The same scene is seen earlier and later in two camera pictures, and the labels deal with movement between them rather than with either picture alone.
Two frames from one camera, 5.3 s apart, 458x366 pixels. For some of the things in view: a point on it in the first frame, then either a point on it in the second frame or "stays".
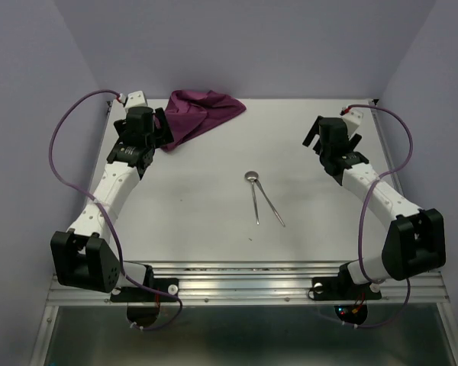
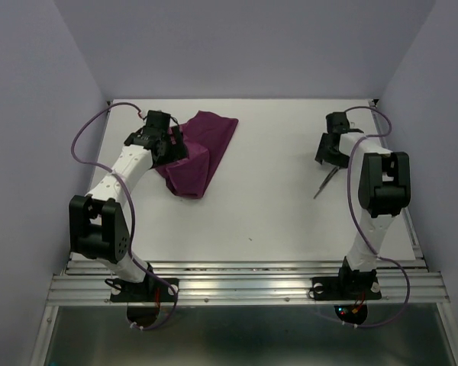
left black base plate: (135, 294) stays
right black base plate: (340, 288) stays
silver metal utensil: (269, 203) to (328, 178)
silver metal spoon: (252, 175) to (327, 178)
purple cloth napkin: (188, 112) to (207, 136)
